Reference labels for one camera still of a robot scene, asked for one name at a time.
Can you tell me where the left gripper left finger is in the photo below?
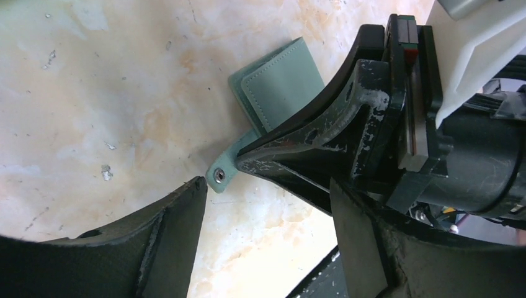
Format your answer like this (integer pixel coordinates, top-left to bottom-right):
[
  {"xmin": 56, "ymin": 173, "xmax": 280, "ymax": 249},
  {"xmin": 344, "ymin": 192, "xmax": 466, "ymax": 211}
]
[{"xmin": 1, "ymin": 176, "xmax": 208, "ymax": 297}]

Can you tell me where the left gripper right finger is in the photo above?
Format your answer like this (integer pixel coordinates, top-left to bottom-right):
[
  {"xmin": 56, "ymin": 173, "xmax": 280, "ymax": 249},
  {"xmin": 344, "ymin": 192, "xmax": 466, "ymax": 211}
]
[{"xmin": 329, "ymin": 179, "xmax": 525, "ymax": 297}]

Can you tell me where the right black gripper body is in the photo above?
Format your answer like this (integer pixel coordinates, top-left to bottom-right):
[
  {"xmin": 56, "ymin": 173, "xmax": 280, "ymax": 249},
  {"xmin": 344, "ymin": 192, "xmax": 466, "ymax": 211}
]
[{"xmin": 385, "ymin": 14, "xmax": 453, "ymax": 214}]

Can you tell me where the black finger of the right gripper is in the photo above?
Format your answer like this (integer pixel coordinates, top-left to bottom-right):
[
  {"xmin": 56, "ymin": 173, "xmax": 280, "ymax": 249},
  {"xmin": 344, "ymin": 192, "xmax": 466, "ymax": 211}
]
[{"xmin": 236, "ymin": 24, "xmax": 406, "ymax": 214}]

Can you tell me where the sage green card holder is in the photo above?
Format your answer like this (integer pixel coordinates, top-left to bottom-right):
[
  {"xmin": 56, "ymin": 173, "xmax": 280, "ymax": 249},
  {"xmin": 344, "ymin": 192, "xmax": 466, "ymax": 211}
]
[{"xmin": 205, "ymin": 37, "xmax": 324, "ymax": 194}]

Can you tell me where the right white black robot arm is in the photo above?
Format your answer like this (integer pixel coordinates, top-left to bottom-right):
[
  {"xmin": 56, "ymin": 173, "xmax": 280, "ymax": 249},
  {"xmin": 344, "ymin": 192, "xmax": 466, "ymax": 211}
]
[{"xmin": 235, "ymin": 14, "xmax": 525, "ymax": 227}]

